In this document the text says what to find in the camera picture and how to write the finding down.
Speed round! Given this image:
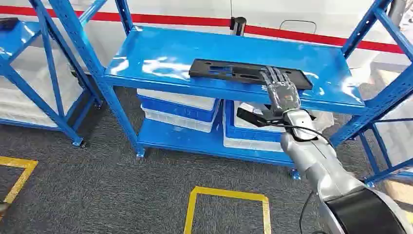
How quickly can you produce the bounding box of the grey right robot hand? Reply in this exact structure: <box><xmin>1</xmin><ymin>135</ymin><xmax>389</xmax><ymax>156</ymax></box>
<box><xmin>260</xmin><ymin>66</ymin><xmax>301</xmax><ymax>115</ymax></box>

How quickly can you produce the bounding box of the black slotted plastic panel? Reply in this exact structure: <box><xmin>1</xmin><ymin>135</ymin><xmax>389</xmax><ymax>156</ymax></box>
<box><xmin>188</xmin><ymin>58</ymin><xmax>314</xmax><ymax>91</ymax></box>

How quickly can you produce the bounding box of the blue plastic crate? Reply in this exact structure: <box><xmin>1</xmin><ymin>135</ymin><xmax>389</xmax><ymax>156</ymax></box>
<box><xmin>223</xmin><ymin>99</ymin><xmax>286</xmax><ymax>143</ymax></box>
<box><xmin>138</xmin><ymin>95</ymin><xmax>221</xmax><ymax>123</ymax></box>

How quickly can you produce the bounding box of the blue metal shelf rack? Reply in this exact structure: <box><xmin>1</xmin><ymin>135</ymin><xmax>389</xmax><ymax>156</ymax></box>
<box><xmin>48</xmin><ymin>0</ymin><xmax>413</xmax><ymax>180</ymax></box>
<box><xmin>357</xmin><ymin>0</ymin><xmax>413</xmax><ymax>189</ymax></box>
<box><xmin>0</xmin><ymin>0</ymin><xmax>108</xmax><ymax>148</ymax></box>

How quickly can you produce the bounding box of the yellow floor tape square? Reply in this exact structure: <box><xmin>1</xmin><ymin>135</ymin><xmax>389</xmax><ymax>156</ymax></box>
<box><xmin>0</xmin><ymin>156</ymin><xmax>38</xmax><ymax>221</ymax></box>
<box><xmin>183</xmin><ymin>186</ymin><xmax>272</xmax><ymax>234</ymax></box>

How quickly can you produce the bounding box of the black object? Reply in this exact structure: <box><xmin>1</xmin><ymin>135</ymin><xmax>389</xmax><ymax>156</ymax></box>
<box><xmin>0</xmin><ymin>17</ymin><xmax>20</xmax><ymax>32</ymax></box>

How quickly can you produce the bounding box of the black camera cable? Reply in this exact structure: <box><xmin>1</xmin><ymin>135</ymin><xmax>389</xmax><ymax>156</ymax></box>
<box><xmin>255</xmin><ymin>120</ymin><xmax>334</xmax><ymax>148</ymax></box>

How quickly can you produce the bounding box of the black barrier post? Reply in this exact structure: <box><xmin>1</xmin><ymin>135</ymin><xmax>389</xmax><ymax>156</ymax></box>
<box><xmin>229</xmin><ymin>16</ymin><xmax>248</xmax><ymax>37</ymax></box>

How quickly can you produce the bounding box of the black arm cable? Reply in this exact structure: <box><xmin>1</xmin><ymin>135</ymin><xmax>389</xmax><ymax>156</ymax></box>
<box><xmin>298</xmin><ymin>191</ymin><xmax>324</xmax><ymax>234</ymax></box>

